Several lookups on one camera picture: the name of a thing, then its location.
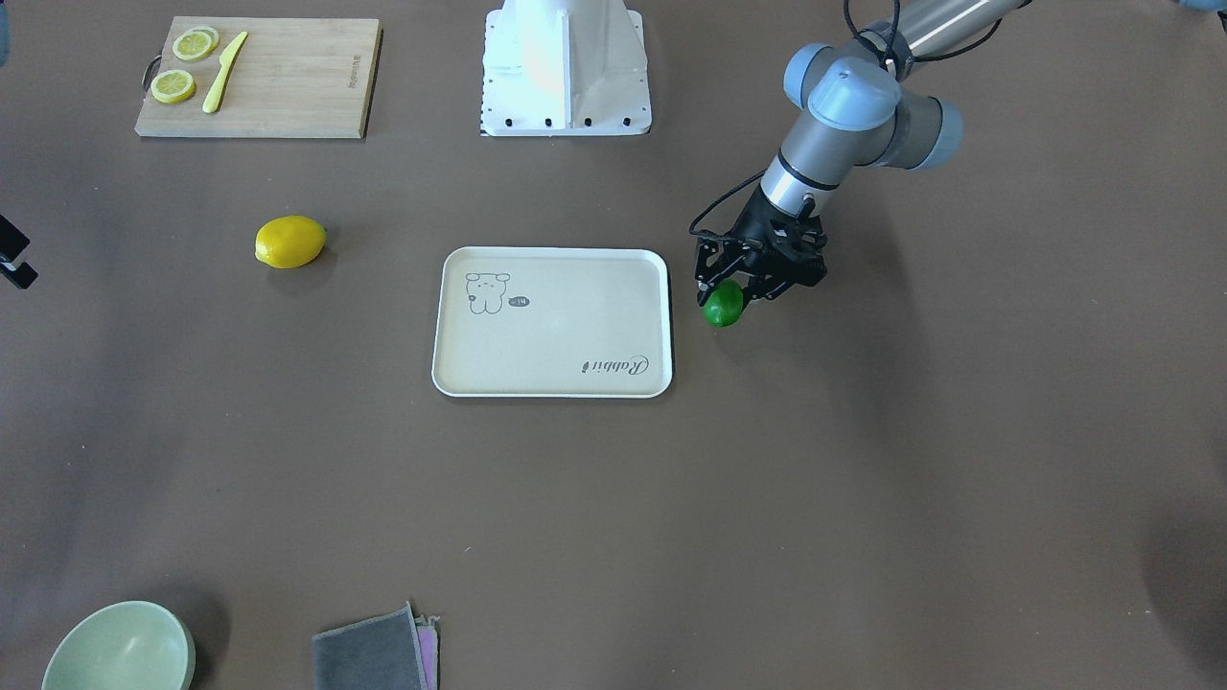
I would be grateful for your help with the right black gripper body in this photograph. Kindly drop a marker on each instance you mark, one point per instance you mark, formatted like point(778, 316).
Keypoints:
point(11, 240)

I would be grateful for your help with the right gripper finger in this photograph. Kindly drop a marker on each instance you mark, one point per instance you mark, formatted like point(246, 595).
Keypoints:
point(20, 274)

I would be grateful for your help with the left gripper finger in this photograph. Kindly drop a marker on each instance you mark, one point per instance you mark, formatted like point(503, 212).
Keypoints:
point(709, 275)
point(764, 286)

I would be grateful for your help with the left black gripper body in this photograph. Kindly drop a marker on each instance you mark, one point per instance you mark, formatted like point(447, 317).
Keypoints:
point(756, 223)

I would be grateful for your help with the green lime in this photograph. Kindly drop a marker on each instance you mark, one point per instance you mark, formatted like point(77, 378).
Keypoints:
point(724, 304)

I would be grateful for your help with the yellow lemon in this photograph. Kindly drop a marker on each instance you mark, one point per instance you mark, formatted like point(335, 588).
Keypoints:
point(289, 242)

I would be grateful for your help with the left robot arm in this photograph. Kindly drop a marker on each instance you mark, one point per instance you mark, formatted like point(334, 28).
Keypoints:
point(854, 112)

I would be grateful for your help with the beige rabbit tray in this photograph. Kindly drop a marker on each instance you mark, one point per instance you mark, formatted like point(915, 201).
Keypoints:
point(552, 322)

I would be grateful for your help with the lower lemon slice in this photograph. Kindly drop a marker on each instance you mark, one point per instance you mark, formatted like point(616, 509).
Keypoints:
point(172, 86)

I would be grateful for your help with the lemon slice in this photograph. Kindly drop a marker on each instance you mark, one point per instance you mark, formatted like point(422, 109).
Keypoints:
point(196, 43)
point(172, 86)

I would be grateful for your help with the yellow plastic knife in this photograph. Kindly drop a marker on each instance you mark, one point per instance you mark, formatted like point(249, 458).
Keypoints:
point(213, 98)

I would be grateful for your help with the upper lemon slice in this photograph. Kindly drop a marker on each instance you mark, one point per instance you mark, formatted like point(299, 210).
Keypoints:
point(196, 43)

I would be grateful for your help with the bamboo cutting board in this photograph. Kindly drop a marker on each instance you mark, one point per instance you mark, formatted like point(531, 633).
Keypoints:
point(302, 78)

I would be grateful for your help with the light green bowl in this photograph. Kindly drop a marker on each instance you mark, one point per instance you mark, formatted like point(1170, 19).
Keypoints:
point(129, 645)

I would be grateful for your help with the pink folded cloth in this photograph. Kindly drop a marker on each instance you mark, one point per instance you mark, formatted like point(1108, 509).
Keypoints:
point(429, 645)

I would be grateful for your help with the grey folded cloth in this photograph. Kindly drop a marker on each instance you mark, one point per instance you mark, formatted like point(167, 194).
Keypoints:
point(378, 653)

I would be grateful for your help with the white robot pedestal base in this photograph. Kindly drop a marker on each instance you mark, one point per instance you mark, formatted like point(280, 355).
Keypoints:
point(564, 68)

